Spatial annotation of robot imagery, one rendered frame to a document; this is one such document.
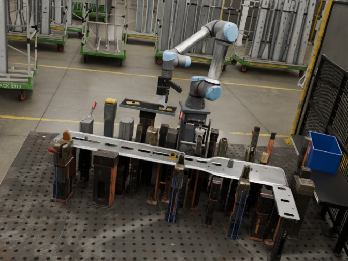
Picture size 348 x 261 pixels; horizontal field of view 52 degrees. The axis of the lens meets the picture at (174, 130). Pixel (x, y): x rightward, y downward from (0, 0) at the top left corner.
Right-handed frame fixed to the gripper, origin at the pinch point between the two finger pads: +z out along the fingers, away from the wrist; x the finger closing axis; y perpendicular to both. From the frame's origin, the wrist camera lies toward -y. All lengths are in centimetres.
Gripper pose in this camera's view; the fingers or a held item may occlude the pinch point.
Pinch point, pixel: (165, 106)
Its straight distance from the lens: 234.3
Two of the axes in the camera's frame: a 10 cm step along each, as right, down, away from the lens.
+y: -9.9, -1.2, -0.8
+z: -1.4, 9.1, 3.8
